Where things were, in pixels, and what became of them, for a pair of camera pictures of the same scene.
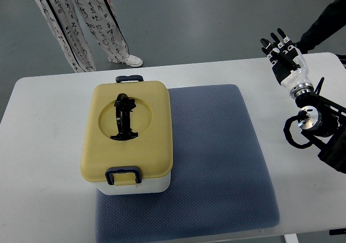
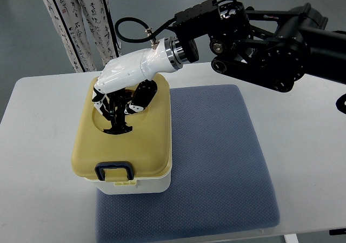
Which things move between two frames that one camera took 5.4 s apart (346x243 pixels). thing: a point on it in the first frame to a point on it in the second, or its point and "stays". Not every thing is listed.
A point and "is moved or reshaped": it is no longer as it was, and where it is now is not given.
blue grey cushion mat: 220,183 stays
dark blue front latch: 134,169 to 100,166
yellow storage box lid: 152,119 is moved or reshaped
